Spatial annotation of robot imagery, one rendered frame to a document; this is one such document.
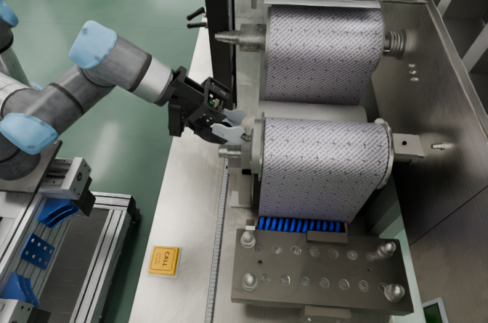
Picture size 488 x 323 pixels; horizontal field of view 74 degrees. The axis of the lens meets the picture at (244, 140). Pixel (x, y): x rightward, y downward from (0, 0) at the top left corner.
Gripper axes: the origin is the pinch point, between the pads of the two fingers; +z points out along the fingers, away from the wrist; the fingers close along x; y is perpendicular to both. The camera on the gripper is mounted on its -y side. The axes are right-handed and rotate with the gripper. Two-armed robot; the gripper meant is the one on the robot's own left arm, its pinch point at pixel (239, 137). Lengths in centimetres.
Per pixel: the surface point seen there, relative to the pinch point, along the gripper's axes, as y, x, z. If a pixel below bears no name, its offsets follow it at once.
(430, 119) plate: 30.7, 0.3, 21.7
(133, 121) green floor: -151, 98, 17
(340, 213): 3.4, -8.4, 30.0
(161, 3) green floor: -159, 245, 8
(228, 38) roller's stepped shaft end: 4.0, 21.7, -9.0
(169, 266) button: -35.8, -20.1, 7.9
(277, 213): -8.7, -8.5, 20.5
